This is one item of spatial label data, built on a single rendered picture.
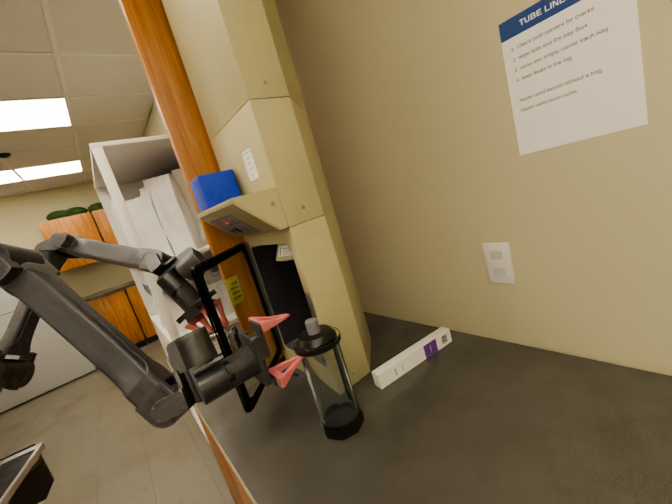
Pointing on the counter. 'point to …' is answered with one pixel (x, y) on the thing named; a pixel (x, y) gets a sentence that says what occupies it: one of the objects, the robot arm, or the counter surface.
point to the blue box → (214, 188)
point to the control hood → (250, 211)
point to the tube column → (232, 55)
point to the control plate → (234, 225)
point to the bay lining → (283, 291)
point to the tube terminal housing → (299, 215)
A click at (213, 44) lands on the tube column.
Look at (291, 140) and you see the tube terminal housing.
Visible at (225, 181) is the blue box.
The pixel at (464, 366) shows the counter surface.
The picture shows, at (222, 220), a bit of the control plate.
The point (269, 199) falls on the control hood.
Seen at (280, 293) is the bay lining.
